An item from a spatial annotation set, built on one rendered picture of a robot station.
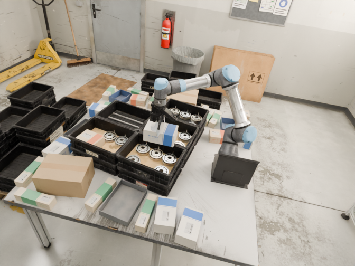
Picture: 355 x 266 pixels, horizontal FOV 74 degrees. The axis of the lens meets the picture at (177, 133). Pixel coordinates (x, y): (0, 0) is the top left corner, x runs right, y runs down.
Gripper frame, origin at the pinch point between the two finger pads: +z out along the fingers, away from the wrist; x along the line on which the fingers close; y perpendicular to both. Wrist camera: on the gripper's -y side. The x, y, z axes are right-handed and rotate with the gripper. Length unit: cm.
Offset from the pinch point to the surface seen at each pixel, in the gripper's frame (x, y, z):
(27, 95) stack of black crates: -89, 184, 61
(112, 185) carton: 23.9, 25.2, 35.5
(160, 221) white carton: 42, -13, 33
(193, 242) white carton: 49, -34, 35
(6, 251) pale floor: 54, 106, 111
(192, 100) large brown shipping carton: -85, -10, 21
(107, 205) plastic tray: 36, 23, 41
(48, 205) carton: 48, 55, 35
